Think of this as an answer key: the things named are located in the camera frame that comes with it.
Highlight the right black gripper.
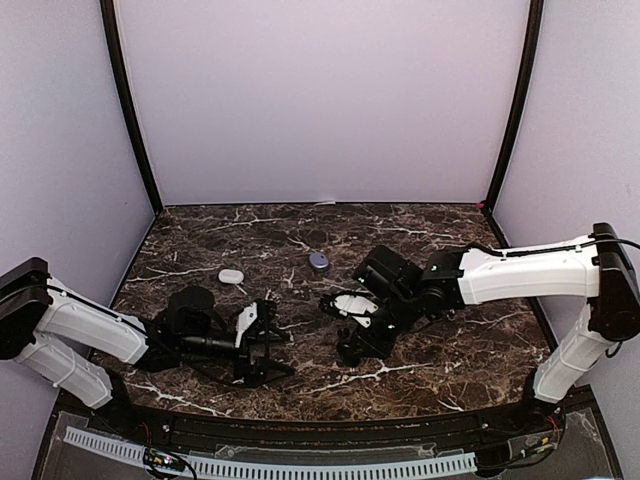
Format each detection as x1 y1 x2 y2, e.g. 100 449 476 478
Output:
348 288 422 360

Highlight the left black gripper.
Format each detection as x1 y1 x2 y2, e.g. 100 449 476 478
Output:
179 324 295 388

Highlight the white earbud charging case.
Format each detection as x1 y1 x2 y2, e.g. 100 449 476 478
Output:
218 269 245 285

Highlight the black earbud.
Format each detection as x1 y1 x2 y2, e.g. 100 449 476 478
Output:
338 328 350 341

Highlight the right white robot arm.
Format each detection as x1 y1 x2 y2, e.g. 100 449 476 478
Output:
321 223 639 434

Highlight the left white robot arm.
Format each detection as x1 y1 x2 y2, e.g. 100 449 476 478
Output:
1 257 295 436

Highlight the purple round charging case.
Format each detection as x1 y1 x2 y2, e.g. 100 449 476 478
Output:
308 252 330 272

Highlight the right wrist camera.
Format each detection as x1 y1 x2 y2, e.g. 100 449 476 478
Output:
319 291 379 318

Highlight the white slotted cable duct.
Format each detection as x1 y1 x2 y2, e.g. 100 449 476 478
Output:
63 427 477 479

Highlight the right black frame post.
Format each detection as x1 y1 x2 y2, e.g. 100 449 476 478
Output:
482 0 544 217

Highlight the black frame post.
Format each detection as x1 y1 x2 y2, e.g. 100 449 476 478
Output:
99 0 164 216
482 0 544 217

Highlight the left black frame post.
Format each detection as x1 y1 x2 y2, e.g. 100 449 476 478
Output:
99 0 164 216

